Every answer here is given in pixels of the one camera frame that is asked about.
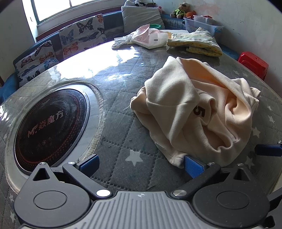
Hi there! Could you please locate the cream sweatshirt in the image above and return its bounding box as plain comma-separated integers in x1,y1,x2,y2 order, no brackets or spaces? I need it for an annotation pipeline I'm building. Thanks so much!
130,56,260,168

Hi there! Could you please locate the round black induction cooktop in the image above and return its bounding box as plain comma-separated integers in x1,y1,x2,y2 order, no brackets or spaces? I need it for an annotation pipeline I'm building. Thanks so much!
14,89,90,175

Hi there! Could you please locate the grey quilted star table mat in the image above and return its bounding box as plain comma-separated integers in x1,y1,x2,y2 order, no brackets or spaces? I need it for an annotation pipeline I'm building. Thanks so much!
1,42,281,228

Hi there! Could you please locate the red plastic stool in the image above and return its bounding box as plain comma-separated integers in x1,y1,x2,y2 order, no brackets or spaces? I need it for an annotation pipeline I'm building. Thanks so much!
238,51,269,81

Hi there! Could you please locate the blue sofa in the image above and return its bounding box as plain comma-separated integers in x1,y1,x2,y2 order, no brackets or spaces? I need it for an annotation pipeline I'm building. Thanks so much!
1,11,239,103

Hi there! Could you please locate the folded yellow green blanket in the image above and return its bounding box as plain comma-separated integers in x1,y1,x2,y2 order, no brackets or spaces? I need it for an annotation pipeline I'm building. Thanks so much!
167,27,223,57

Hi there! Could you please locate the left butterfly cushion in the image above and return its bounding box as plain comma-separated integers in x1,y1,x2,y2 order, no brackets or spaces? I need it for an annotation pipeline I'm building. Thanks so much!
15,41,59,87

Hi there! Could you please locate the butterfly cushion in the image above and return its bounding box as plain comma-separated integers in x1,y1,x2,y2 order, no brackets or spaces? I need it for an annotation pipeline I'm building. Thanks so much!
59,14,107,60
15,41,59,87

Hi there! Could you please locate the clear plastic storage box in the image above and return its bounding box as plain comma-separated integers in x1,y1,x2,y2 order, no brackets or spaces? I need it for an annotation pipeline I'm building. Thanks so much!
184,18,224,36

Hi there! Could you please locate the pink white packaged garment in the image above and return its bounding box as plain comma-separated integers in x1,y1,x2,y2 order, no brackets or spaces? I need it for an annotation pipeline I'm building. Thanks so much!
112,24,169,50

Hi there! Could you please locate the teddy bear toy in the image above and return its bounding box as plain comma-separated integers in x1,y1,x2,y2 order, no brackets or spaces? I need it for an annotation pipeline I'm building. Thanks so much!
170,2,190,19

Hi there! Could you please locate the right butterfly cushion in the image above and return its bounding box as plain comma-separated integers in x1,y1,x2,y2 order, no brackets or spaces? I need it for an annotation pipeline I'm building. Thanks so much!
59,14,107,60

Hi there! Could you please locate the green plastic bowl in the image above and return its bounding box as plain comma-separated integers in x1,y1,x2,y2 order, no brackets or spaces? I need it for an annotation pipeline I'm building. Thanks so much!
150,24,162,29

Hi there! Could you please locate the window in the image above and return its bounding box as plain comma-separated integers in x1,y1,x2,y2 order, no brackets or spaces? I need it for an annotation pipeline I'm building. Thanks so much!
31,0,125,24

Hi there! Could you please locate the grey pillow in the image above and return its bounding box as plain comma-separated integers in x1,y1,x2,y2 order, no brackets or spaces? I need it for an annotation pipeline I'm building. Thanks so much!
121,6,165,34

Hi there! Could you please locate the white plush toy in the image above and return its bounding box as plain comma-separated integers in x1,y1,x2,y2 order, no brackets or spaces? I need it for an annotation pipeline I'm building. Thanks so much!
124,0,147,7

